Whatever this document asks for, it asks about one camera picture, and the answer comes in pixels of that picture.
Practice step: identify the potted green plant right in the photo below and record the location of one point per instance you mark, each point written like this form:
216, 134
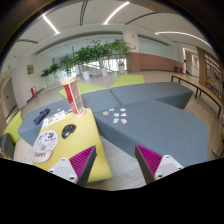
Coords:
119, 49

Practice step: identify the potted green plant centre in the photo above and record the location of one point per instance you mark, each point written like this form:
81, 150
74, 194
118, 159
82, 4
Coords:
92, 53

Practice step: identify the pink round sticker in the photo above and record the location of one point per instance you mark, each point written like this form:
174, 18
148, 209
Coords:
105, 113

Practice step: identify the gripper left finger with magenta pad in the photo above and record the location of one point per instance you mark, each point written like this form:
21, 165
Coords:
76, 169

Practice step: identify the red white sticker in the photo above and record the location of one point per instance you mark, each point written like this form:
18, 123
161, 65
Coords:
123, 121

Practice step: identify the yellow ottoman table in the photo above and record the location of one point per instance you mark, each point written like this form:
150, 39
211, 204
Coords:
85, 136

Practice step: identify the grey ottoman seat rear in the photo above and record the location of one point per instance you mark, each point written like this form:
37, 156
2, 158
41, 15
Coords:
171, 93

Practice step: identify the long wooden bench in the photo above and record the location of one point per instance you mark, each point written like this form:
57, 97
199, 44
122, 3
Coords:
199, 90

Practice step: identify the black computer mouse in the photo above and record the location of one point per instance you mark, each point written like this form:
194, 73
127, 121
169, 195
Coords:
67, 130

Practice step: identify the lime green ottoman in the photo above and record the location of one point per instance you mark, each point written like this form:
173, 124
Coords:
83, 88
124, 80

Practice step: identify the large grey ottoman seat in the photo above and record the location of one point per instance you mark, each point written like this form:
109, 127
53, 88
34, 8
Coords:
157, 126

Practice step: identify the round patterned mouse pad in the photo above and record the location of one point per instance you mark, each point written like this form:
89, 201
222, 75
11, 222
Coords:
47, 140

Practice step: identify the lime green ottoman rear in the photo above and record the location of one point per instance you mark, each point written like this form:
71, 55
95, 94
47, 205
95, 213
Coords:
124, 80

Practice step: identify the red white display stand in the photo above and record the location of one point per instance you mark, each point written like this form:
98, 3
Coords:
74, 97

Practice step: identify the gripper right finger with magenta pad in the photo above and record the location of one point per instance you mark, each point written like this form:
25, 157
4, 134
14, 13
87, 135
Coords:
155, 166

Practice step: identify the dark blue black object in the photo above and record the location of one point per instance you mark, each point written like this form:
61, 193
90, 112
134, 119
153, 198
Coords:
41, 115

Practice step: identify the white sticker sheet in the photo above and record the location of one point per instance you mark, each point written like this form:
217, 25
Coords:
53, 119

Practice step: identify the lime green seat left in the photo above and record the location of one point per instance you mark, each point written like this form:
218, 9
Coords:
13, 126

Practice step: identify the light blue sticker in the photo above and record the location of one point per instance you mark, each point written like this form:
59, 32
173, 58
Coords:
116, 114

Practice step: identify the small round wooden coaster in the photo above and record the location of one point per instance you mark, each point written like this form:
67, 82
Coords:
40, 157

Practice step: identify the lime green ottoman middle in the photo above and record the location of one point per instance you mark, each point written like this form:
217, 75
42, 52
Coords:
83, 88

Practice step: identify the red fire extinguisher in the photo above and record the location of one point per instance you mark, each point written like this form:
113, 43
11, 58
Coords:
34, 92

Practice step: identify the potted green plant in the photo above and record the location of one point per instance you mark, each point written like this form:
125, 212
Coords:
66, 64
92, 53
119, 49

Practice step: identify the potted green plant left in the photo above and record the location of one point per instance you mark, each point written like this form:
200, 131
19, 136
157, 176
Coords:
66, 64

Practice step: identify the grey ottoman seat left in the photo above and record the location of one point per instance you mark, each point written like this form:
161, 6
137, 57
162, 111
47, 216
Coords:
97, 101

